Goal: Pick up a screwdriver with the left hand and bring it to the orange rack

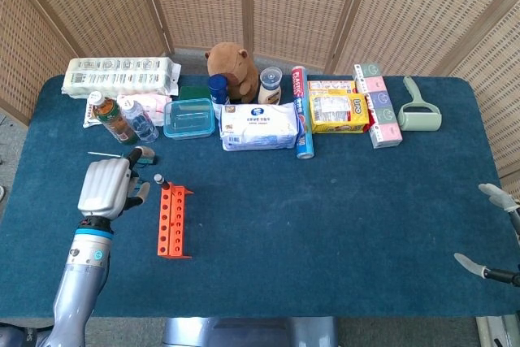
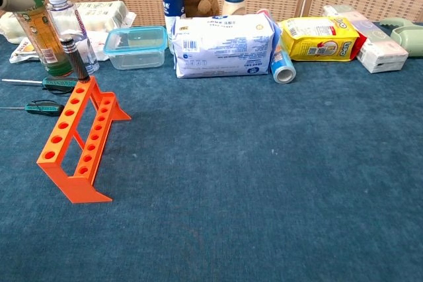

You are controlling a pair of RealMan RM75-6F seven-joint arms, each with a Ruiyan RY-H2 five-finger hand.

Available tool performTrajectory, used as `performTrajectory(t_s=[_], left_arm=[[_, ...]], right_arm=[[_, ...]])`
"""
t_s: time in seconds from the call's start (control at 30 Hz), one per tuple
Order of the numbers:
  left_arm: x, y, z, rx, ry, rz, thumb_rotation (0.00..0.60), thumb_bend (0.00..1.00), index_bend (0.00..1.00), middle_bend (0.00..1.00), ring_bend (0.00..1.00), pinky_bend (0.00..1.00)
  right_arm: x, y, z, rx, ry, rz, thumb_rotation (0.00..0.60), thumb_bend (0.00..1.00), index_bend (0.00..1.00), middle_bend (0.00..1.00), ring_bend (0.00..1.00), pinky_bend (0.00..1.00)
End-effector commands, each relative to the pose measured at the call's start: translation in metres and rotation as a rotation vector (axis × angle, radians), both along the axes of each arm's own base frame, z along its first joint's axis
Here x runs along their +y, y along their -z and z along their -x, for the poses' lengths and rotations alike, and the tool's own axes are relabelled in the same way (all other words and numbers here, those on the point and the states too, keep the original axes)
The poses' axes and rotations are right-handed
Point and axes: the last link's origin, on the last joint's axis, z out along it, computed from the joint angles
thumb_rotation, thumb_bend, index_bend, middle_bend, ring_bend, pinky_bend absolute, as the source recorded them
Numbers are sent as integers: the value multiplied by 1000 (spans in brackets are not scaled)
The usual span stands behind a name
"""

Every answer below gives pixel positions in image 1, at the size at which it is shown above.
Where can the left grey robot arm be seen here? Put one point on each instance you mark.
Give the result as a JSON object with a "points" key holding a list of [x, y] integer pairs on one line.
{"points": [[81, 282]]}

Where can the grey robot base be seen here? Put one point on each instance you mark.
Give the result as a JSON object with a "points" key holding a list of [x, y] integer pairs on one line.
{"points": [[252, 332]]}

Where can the wicker folding screen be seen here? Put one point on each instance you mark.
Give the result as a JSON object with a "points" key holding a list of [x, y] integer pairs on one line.
{"points": [[284, 5]]}

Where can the clear water bottle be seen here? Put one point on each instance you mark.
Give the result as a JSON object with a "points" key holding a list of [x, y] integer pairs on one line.
{"points": [[142, 123]]}

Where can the blue table cover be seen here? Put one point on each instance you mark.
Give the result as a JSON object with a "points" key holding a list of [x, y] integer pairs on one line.
{"points": [[304, 221]]}

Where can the white bottle blue cap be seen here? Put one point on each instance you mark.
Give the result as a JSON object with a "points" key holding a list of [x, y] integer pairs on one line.
{"points": [[270, 93]]}

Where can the white wet wipes pack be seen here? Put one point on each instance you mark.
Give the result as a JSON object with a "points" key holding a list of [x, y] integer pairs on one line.
{"points": [[260, 127]]}

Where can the white metal frame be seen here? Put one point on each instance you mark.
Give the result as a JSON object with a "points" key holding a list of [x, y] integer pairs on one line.
{"points": [[495, 332]]}

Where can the green lint roller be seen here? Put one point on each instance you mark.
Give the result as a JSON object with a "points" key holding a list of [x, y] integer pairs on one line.
{"points": [[420, 117]]}

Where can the white paper roll pack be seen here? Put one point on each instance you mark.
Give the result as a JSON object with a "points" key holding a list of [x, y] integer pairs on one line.
{"points": [[118, 76]]}

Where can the green tea bottle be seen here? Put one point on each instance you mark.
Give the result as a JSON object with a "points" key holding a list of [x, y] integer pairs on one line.
{"points": [[115, 121]]}

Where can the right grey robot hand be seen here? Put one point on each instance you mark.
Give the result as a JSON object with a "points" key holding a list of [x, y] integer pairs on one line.
{"points": [[497, 196]]}

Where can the orange test tube rack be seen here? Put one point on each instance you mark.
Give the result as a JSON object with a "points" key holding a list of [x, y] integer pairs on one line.
{"points": [[166, 221]]}

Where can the blue white spray can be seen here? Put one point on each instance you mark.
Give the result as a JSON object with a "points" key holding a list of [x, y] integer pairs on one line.
{"points": [[218, 89]]}

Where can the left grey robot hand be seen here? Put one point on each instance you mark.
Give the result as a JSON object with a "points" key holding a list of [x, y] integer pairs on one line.
{"points": [[105, 186]]}

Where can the green box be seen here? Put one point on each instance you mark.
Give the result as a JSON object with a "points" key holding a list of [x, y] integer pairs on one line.
{"points": [[194, 92]]}

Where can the clear container blue lid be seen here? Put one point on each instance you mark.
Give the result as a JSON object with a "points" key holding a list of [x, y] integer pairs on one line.
{"points": [[189, 119]]}

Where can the red yellow box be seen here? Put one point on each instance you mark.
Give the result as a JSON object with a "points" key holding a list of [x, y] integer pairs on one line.
{"points": [[329, 87]]}

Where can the blue plastic wrap roll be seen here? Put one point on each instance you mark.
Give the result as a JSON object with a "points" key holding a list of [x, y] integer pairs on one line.
{"points": [[302, 119]]}

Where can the white pink snack bag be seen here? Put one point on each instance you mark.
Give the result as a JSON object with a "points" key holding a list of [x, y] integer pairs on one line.
{"points": [[156, 105]]}

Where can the pastel tissue box pack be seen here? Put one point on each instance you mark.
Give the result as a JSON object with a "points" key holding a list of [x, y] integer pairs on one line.
{"points": [[384, 119]]}

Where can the yellow snack bag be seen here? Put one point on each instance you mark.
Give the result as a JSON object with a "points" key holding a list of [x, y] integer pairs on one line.
{"points": [[337, 115]]}

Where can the brown capybara plush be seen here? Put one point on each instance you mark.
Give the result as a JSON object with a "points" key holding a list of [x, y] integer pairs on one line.
{"points": [[235, 66]]}

